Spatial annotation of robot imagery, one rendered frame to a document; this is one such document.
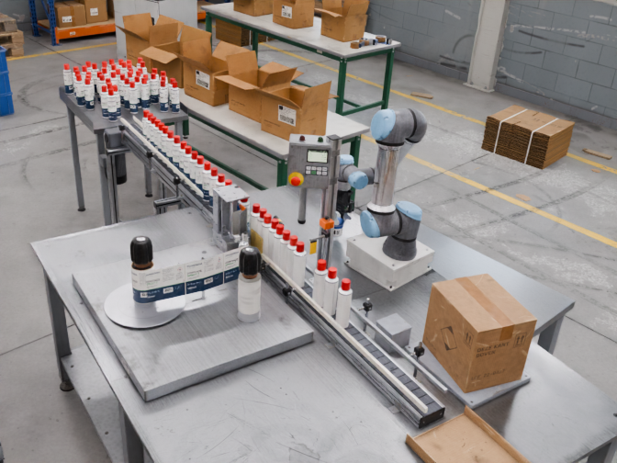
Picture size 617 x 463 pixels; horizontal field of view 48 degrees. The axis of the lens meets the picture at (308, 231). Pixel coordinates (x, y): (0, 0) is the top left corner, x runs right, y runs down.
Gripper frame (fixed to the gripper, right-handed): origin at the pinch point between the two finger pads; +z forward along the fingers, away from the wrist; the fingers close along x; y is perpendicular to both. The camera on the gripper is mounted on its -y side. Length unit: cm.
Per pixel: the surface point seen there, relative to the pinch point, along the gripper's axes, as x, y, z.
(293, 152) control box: -44, 15, -53
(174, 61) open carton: 71, -240, -7
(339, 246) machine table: -3.8, 6.6, 7.8
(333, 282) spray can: -51, 48, -13
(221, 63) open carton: 94, -213, -9
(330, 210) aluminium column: -30.7, 24.4, -27.4
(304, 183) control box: -40, 18, -40
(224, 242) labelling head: -55, -15, -3
